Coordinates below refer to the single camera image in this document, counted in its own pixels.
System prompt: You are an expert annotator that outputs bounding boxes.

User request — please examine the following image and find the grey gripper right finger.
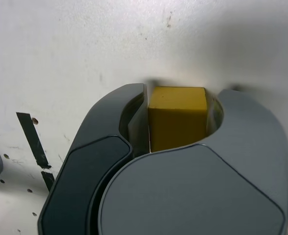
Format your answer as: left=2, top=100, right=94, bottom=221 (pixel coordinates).
left=98, top=88, right=288, bottom=235

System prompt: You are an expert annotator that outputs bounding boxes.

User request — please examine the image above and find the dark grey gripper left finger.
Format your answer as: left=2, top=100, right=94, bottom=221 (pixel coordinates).
left=37, top=83, right=150, bottom=235

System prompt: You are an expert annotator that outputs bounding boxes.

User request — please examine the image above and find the yellow cube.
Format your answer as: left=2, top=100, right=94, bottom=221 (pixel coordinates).
left=148, top=85, right=208, bottom=154

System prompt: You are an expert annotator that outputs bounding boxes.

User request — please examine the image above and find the black tape strip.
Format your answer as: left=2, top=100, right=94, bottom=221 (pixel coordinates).
left=16, top=112, right=55, bottom=194

